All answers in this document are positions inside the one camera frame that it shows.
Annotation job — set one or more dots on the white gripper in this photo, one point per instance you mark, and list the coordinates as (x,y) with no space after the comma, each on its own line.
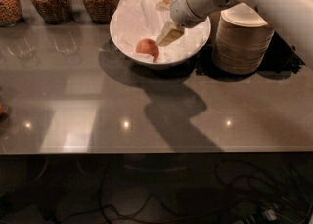
(180,10)

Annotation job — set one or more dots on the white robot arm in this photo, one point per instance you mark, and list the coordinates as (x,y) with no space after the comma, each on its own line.
(291,19)

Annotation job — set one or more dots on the white ceramic bowl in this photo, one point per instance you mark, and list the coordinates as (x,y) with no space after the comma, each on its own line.
(130,29)

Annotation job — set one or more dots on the red apple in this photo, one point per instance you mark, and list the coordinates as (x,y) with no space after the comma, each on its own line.
(148,46)

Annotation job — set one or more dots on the white tissue paper liner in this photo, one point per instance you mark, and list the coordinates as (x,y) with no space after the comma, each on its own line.
(137,19)

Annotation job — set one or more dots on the front stack of paper bowls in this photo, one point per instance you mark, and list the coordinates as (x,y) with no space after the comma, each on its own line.
(241,41)

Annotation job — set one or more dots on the left glass jar of snacks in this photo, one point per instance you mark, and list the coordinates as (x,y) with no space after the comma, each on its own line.
(10,12)

